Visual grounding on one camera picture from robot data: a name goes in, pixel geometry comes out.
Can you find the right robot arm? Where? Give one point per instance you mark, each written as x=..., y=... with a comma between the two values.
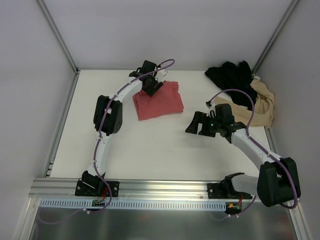
x=277, y=182

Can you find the pink t shirt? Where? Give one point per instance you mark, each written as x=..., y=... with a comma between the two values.
x=166, y=101

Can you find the right aluminium frame post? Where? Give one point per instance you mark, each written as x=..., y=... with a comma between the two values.
x=276, y=33

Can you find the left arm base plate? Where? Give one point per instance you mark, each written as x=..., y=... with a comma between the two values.
x=86, y=190

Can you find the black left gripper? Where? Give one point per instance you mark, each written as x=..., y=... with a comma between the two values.
x=152, y=85

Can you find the left aluminium frame post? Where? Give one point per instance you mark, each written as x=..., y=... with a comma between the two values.
x=57, y=35

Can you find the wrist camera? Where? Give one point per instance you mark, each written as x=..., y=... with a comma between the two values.
x=211, y=109
x=161, y=74

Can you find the aluminium frame post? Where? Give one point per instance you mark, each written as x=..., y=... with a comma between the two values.
x=276, y=33
x=57, y=35

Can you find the beige t shirt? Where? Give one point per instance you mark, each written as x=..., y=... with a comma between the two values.
x=263, y=107

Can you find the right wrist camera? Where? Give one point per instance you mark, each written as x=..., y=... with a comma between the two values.
x=211, y=109

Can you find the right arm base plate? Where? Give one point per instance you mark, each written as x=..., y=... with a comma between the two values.
x=223, y=190

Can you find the white slotted cable duct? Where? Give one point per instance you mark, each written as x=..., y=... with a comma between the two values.
x=130, y=204

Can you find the black t shirt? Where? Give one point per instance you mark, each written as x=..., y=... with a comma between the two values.
x=231, y=76

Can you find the aluminium front rail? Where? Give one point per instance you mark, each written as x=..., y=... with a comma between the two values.
x=163, y=190

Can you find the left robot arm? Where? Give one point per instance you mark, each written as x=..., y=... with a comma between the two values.
x=108, y=120

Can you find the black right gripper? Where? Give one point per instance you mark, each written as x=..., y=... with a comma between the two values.
x=204, y=124

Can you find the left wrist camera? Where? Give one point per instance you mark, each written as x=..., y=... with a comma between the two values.
x=161, y=74

